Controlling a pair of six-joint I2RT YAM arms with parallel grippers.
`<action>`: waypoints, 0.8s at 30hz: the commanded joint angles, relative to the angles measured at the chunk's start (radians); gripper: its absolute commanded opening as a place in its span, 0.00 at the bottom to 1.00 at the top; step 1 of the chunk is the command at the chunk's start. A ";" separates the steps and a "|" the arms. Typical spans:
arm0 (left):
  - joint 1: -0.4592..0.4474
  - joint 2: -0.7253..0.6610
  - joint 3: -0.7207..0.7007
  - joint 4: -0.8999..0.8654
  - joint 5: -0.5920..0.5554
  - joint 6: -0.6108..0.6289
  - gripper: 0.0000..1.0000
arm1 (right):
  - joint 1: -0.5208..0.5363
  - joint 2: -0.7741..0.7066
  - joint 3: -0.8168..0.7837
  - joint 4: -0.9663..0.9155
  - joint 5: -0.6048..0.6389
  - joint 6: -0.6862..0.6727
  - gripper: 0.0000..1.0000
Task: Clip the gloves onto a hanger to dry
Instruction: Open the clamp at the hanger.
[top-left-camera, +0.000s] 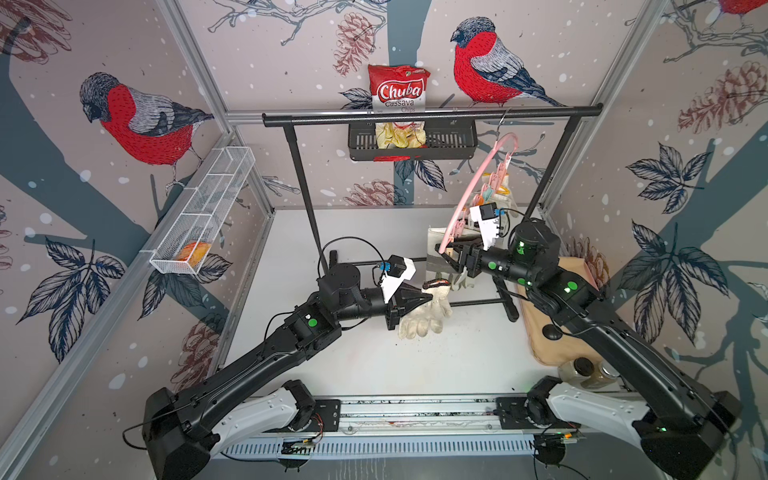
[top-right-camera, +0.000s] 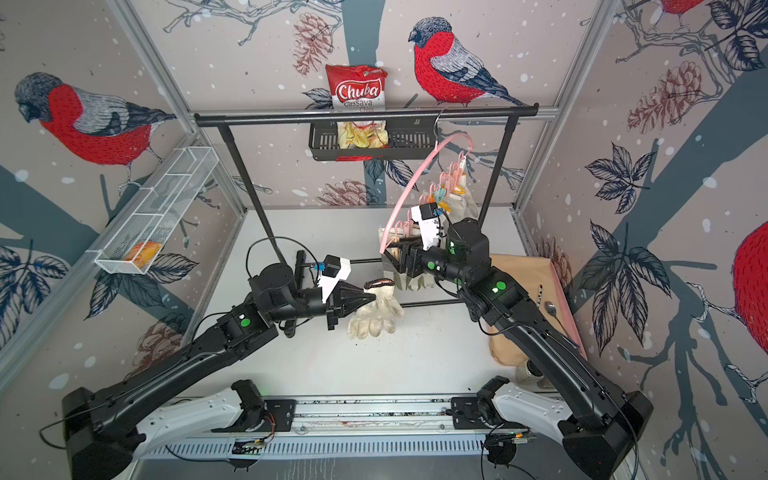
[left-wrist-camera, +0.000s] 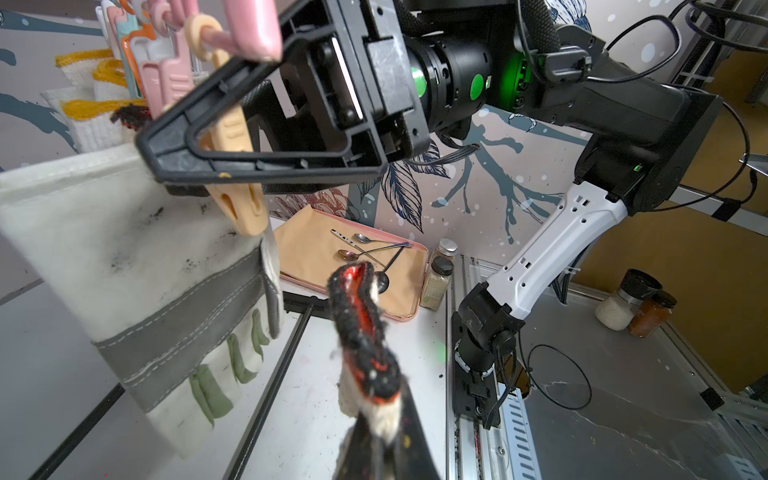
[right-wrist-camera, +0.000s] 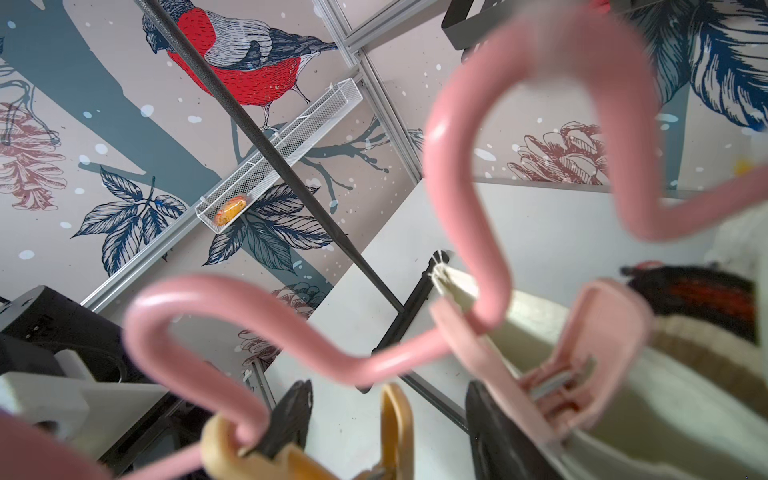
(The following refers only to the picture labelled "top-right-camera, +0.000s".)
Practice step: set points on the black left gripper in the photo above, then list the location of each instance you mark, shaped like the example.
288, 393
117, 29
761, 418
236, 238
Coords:
337, 305

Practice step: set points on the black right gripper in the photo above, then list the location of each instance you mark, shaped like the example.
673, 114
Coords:
409, 252

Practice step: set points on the beige glove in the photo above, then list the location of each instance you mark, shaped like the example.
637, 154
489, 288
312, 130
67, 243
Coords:
405, 282

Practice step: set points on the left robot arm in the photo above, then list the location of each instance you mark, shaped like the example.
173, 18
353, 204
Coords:
105, 431

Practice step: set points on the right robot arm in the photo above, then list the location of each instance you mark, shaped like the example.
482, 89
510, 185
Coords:
603, 422

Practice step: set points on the beige cloth mat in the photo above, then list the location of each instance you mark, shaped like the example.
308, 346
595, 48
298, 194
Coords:
530, 272

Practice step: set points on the dark metal spoon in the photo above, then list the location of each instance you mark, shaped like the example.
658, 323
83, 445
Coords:
551, 310

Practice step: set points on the black garment rack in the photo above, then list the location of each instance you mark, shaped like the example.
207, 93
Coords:
366, 117

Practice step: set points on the red cassava chips bag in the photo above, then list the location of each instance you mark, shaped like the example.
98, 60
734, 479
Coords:
358, 89

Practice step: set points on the pink tray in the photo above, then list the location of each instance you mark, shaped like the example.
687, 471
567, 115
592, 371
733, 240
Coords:
564, 311

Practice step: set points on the orange snack packet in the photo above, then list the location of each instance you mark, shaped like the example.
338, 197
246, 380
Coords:
142, 254

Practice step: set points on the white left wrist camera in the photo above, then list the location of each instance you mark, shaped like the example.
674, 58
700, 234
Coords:
332, 270

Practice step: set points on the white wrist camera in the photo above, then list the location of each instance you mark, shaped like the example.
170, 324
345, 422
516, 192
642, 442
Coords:
427, 217
332, 270

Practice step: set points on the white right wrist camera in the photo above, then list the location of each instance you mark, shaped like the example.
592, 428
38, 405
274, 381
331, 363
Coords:
427, 217

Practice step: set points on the black wall basket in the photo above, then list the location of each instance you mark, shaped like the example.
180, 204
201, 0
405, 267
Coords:
395, 139

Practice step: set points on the white wire mesh shelf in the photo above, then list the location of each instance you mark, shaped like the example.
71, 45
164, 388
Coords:
160, 209

